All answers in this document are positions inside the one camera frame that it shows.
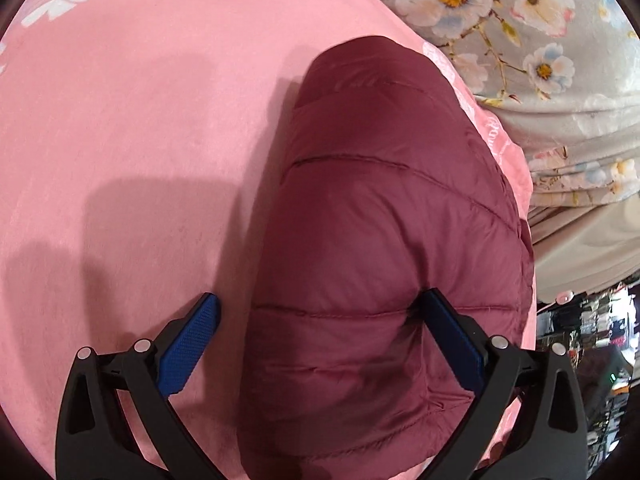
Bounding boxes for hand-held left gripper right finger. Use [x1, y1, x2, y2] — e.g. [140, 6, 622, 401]
[421, 287, 590, 480]

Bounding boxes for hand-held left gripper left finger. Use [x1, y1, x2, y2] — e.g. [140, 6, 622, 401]
[54, 291, 222, 480]

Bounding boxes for maroon down jacket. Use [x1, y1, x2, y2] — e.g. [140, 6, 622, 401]
[237, 35, 537, 480]

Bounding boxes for dark cluttered shelf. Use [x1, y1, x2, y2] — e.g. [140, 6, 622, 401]
[536, 280, 640, 466]

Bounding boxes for plain beige bed sheet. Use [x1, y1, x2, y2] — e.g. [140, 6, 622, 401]
[527, 204, 640, 303]

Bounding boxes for pink fleece blanket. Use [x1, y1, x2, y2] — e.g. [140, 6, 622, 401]
[0, 0, 538, 480]

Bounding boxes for grey floral quilt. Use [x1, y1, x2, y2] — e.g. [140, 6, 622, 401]
[325, 0, 640, 208]

